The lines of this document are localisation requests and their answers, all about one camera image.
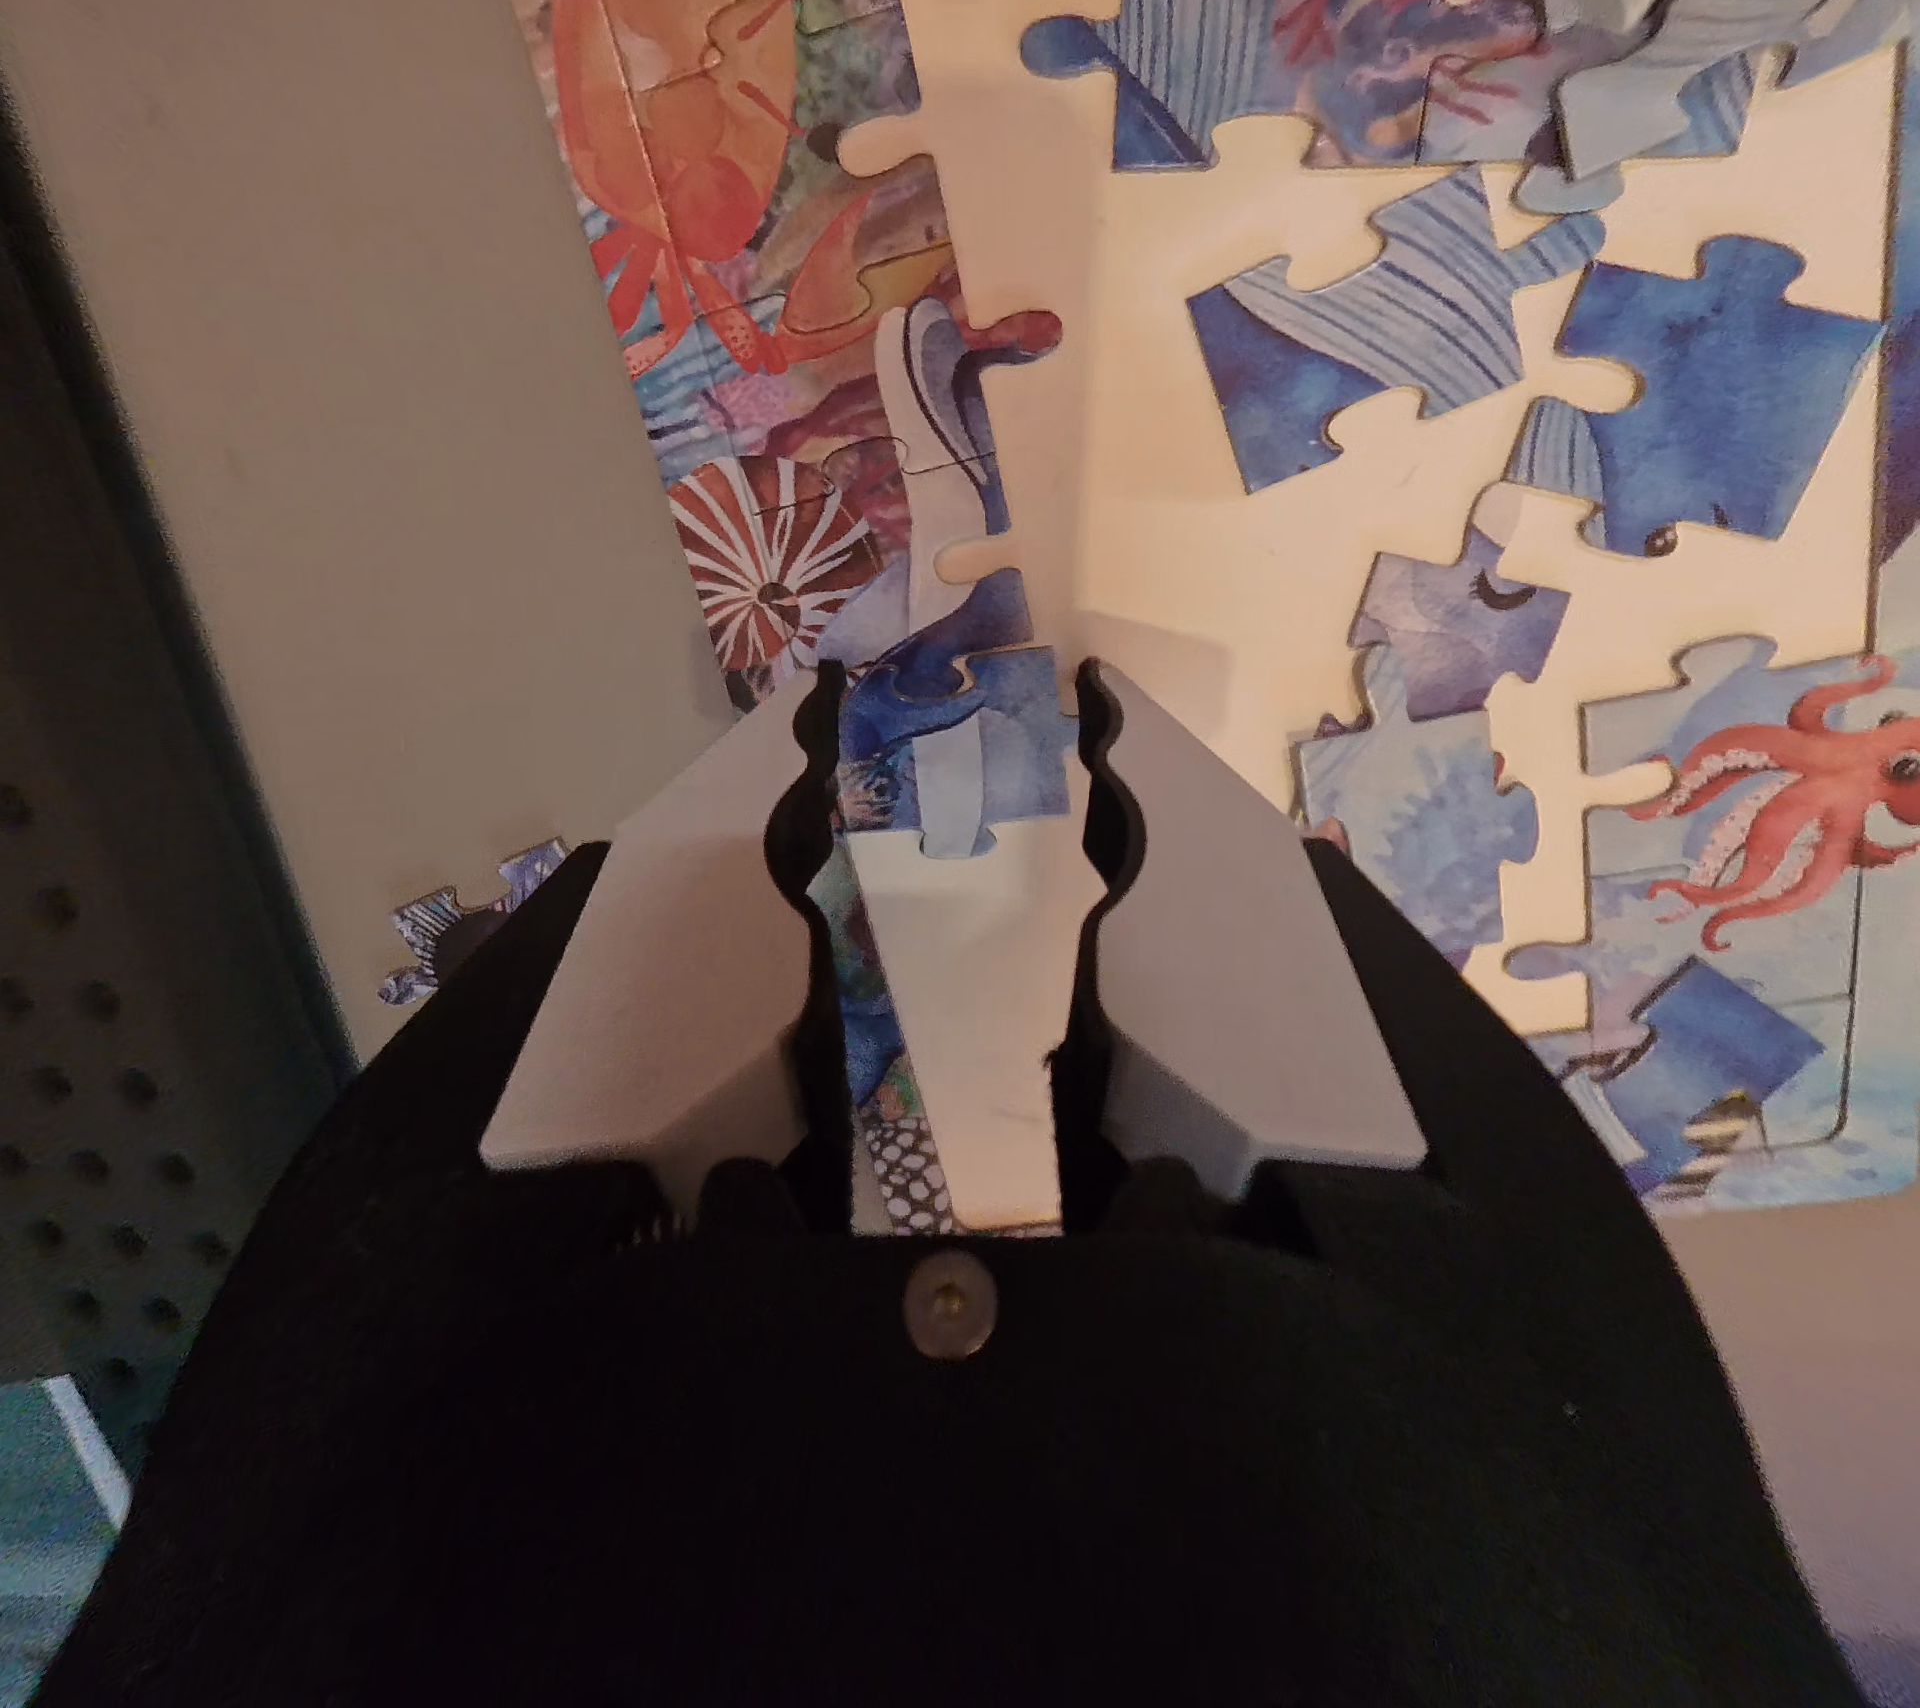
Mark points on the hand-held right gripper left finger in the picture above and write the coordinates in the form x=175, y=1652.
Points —
x=660, y=989

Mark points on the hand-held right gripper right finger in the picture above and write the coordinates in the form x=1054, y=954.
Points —
x=1245, y=989

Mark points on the black sea urchin puzzle piece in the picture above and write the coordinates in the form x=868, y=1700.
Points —
x=480, y=913

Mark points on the light blue anemone puzzle piece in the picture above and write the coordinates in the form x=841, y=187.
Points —
x=1393, y=822

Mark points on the lavender white whale puzzle piece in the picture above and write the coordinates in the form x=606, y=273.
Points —
x=1004, y=746

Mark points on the purple eyelash puzzle piece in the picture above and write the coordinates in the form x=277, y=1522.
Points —
x=1454, y=629

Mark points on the sea print puzzle board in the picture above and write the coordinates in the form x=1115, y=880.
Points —
x=1140, y=567

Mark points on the blue red coral puzzle piece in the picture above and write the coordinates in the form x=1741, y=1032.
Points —
x=1411, y=12

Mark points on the navy striped puzzle piece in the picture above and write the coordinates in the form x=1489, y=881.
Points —
x=1183, y=12

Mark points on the blue striped whale puzzle piece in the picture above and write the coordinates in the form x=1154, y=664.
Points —
x=1393, y=328

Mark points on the dark blue whale eye piece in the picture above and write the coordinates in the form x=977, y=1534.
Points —
x=1711, y=386

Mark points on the grey perforated panel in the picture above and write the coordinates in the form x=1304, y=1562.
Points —
x=90, y=989

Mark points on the red tipped tail puzzle piece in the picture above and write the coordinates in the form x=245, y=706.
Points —
x=937, y=418

